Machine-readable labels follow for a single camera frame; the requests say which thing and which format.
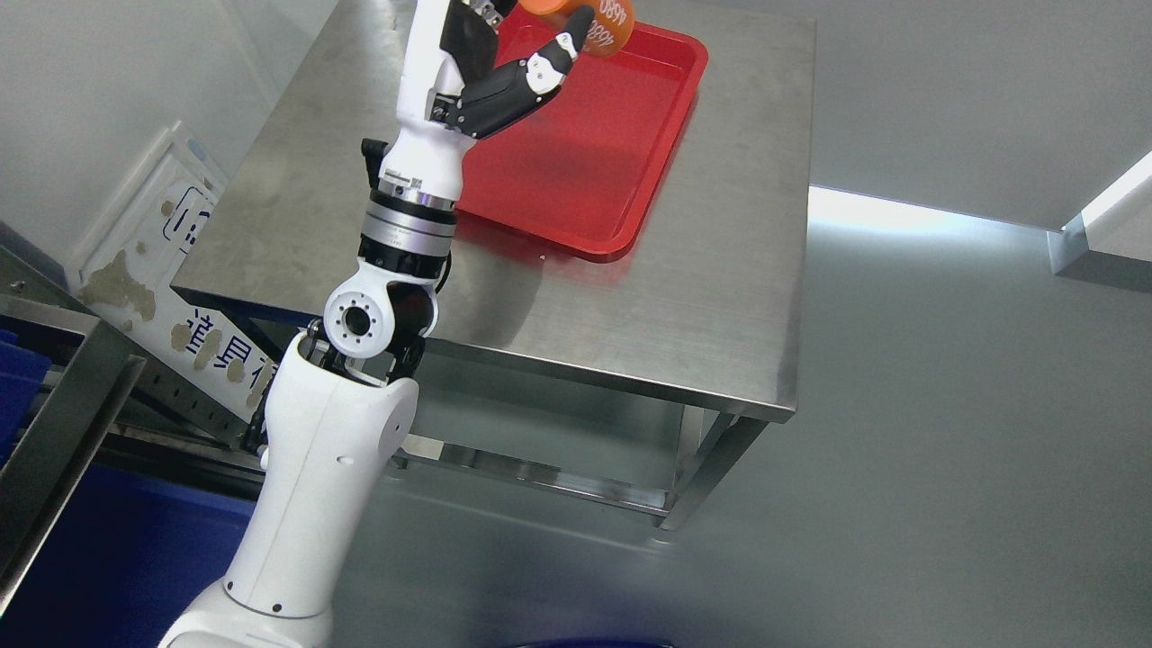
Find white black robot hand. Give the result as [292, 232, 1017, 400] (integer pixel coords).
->
[372, 1, 594, 211]

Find orange cylindrical capacitor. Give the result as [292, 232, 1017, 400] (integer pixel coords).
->
[520, 0, 636, 59]

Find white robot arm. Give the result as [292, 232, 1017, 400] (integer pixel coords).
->
[160, 173, 464, 647]

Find steel shelf rack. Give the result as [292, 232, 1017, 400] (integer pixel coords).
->
[1, 247, 145, 608]

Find red plastic tray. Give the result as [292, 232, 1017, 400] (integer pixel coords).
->
[457, 23, 708, 264]

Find stainless steel table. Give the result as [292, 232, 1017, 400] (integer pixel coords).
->
[172, 1, 817, 532]

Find white sign with blue characters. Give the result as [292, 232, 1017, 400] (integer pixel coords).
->
[65, 122, 276, 419]

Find blue bin lower middle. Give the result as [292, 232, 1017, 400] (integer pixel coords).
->
[1, 329, 52, 467]

